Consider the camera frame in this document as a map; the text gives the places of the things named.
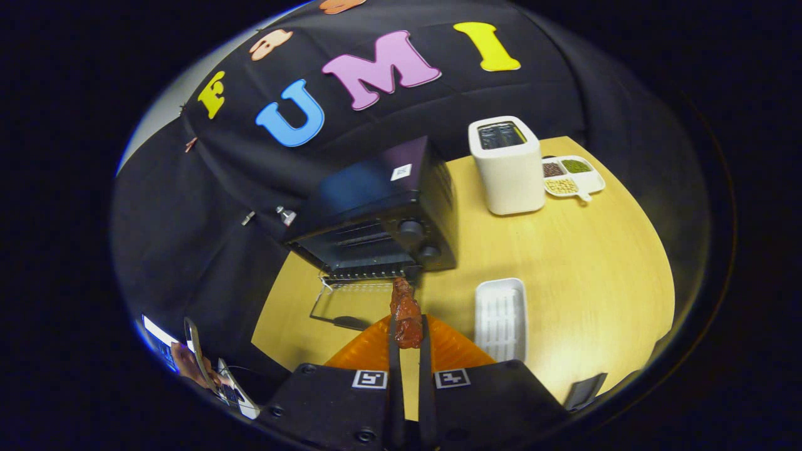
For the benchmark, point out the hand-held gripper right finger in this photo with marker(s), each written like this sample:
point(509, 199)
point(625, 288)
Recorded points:
point(426, 401)

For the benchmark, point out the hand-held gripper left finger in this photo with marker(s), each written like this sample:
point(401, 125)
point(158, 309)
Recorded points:
point(395, 388)

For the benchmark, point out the brown meat slice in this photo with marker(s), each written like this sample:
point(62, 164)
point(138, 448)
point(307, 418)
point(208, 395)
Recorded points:
point(407, 319)

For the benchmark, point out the black toaster oven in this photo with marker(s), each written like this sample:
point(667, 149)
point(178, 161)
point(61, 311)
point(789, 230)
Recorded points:
point(376, 188)

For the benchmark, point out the white pop-up toaster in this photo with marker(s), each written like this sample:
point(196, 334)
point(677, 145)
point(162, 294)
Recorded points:
point(507, 181)

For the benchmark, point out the white rectangular dish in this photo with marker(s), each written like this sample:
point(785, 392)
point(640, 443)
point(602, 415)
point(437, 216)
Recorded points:
point(501, 319)

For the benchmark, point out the smartphone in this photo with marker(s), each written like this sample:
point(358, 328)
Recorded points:
point(195, 351)

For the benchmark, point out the clear plastic bottle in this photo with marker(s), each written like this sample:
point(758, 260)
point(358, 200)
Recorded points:
point(287, 216)

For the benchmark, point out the white cloth clip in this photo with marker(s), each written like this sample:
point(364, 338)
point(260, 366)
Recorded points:
point(249, 218)

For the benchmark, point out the white divided snack dish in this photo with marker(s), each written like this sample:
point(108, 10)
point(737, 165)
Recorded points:
point(586, 181)

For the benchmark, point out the red cloth clip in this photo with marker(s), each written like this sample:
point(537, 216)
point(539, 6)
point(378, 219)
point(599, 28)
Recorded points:
point(190, 144)

